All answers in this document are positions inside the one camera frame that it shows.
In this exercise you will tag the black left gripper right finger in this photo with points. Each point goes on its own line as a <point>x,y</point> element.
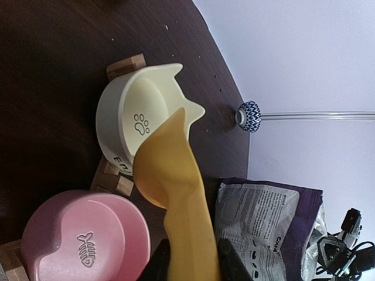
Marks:
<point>231,266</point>

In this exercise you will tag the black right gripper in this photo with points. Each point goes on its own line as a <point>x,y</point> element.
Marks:
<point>334,255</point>

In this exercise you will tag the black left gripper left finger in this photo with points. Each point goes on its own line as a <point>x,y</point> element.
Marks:
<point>157,267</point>

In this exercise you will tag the purple pet food bag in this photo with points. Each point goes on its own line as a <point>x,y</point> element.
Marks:
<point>274,227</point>

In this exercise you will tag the pink cat-ear pet bowl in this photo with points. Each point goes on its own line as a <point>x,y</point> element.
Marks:
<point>80,235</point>

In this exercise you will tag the yellow plastic scoop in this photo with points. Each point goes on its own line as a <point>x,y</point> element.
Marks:
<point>167,175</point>

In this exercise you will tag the cream cat-ear pet bowl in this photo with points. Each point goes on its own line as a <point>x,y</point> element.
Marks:
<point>134,105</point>

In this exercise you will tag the blue white patterned bowl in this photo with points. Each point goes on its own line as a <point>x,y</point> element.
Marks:
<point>248,116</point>

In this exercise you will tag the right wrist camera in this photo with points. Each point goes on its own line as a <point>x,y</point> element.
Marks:
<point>351,227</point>

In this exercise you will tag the right aluminium frame post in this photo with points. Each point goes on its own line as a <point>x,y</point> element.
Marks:
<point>340,116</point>

